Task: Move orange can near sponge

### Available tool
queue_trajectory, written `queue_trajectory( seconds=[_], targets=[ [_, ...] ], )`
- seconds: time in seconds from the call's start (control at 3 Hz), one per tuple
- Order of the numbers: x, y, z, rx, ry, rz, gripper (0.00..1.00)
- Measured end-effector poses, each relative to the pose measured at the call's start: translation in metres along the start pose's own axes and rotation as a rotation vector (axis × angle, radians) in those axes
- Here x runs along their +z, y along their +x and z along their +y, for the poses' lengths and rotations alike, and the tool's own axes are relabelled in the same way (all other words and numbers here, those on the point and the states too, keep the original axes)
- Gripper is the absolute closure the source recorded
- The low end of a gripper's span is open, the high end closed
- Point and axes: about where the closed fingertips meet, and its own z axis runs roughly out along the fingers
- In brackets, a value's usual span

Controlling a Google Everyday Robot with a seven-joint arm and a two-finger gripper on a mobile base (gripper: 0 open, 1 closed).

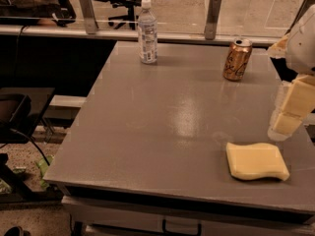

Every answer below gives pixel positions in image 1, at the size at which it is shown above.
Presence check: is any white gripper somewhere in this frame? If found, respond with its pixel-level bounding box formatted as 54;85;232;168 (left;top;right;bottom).
268;75;315;142

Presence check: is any orange soda can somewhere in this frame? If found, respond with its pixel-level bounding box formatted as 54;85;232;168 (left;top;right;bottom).
222;37;252;82

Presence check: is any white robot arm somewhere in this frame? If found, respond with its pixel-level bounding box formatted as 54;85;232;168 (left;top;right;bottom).
268;5;315;142

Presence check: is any yellow sponge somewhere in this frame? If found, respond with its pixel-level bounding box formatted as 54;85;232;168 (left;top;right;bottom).
225;143;289;181

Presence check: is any clear plastic water bottle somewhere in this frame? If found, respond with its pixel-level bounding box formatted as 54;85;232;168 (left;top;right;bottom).
138;0;158;64

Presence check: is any white drawer cabinet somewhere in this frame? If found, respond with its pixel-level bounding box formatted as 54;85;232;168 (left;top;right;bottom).
62;196;315;236

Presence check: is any green crumpled wrapper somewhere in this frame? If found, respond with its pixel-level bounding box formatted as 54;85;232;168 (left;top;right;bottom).
35;155;54;190

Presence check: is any right metal railing post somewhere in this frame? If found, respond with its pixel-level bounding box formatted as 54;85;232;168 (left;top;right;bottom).
204;0;222;40

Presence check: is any metal railing post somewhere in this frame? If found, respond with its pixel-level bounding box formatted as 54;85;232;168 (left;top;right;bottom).
79;0;98;34
204;0;222;40

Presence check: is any black drawer handle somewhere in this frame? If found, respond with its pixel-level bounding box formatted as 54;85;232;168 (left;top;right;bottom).
161;219;202;236

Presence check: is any left metal railing post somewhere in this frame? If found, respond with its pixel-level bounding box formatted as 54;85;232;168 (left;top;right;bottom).
79;0;98;34

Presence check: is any black cable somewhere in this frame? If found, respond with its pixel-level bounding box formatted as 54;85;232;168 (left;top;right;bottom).
9;127;51;167

